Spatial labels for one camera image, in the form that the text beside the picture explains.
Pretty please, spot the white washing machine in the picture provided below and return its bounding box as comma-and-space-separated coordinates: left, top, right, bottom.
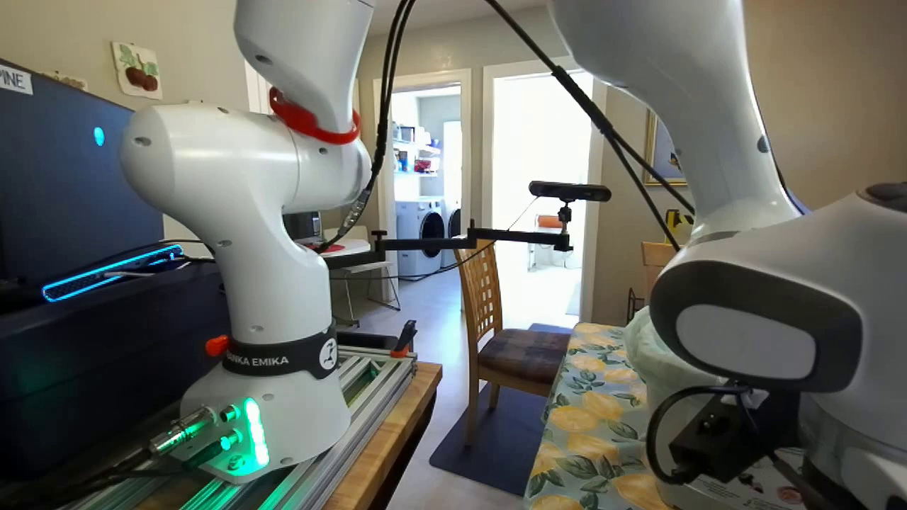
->
395, 197, 469, 283

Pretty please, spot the wooden lattice back chair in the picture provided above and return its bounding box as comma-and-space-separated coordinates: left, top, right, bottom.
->
454, 239, 575, 447

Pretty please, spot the black clamp lever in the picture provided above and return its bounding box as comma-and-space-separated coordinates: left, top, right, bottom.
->
389, 319, 423, 361

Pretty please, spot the white side table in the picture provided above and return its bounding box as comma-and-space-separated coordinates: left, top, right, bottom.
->
323, 235, 405, 330

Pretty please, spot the blue plaid seat cushion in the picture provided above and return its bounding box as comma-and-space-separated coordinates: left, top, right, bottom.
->
476, 321, 575, 387

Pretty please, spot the blue floor rug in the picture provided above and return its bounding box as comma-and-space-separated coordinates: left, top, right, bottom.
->
429, 381, 557, 500

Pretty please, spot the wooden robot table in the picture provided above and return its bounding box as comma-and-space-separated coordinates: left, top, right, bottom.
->
323, 361, 445, 510

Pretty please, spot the lemon print tablecloth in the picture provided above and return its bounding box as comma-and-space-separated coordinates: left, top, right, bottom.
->
521, 321, 683, 510

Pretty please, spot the orange knob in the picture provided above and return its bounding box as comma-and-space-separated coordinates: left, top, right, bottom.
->
201, 333, 236, 362

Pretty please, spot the black equipment case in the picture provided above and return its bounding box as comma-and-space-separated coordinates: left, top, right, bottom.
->
0, 259, 236, 489

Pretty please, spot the dark computer monitor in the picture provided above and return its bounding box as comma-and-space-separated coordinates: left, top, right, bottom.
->
0, 56, 168, 306

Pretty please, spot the white monitor label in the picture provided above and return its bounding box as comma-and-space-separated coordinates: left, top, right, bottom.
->
0, 66, 36, 99

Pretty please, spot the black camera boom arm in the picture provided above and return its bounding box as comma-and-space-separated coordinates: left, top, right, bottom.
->
369, 200, 578, 262

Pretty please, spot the black stereo camera bar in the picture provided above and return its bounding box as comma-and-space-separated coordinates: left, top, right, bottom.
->
527, 178, 615, 204

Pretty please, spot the aluminium rail base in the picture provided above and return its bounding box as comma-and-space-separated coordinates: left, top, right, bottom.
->
68, 343, 420, 510

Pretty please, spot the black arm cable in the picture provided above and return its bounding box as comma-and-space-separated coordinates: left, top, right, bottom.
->
314, 0, 752, 490

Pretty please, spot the red ring clamp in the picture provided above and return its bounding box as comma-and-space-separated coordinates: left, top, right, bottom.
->
267, 85, 365, 147

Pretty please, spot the framed wall picture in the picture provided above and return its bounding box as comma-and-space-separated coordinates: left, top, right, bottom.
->
643, 112, 691, 190

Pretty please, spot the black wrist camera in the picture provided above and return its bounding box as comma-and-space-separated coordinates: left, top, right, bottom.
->
667, 382, 807, 489

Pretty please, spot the fruit wall picture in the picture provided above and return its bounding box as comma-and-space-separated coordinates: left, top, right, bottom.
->
110, 39, 168, 102

